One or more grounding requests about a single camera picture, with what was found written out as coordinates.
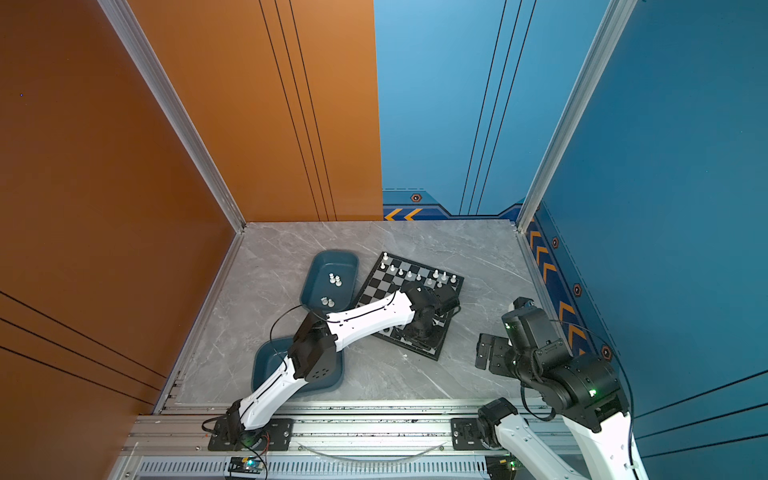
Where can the green circuit board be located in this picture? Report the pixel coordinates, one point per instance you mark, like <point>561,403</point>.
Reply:
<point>501,467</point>
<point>248,467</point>

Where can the green circuit board left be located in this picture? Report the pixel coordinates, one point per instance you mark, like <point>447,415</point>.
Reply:
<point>248,467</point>

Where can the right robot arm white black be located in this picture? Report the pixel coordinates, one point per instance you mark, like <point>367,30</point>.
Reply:
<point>584,390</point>

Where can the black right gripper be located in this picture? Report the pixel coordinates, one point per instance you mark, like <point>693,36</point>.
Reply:
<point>494,360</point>

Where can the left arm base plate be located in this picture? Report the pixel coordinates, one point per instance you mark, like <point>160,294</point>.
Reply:
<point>275,436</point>

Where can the black and silver chessboard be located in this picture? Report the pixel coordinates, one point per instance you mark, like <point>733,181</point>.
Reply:
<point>381,283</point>

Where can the teal tray with white pieces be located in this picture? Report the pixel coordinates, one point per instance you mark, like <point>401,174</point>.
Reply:
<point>342,263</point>

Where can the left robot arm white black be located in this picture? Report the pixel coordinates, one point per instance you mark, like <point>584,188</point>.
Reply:
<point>321,336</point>

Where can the aluminium corner post right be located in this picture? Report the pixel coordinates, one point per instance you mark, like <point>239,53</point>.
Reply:
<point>609,32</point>

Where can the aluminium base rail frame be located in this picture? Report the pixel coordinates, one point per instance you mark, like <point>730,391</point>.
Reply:
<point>335,440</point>

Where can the aluminium corner post left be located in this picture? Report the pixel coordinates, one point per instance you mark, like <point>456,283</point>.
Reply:
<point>129,31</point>

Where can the green circuit board right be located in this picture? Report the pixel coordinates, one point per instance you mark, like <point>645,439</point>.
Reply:
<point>501,467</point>

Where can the aluminium corner post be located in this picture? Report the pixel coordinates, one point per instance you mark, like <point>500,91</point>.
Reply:
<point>609,32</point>
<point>129,31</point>

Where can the teal tray with black pieces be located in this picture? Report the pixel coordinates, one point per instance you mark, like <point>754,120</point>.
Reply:
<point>269,357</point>

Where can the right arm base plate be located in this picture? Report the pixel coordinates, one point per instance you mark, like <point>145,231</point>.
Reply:
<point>472,434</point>

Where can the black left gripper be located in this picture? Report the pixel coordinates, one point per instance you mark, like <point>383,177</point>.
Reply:
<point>413,334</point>

